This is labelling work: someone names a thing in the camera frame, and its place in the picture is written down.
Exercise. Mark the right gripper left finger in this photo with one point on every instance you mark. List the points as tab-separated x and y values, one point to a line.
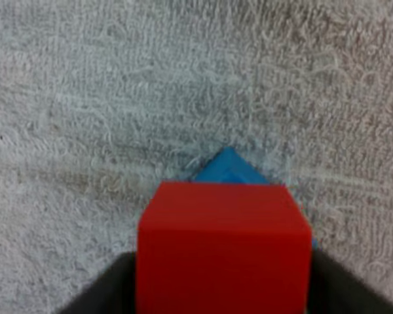
111	288

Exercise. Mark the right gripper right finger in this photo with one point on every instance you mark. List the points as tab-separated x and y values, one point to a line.
340	288

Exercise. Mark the red cube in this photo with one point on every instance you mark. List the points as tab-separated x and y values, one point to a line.
222	248

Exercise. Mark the blue cube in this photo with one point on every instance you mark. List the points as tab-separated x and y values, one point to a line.
231	168

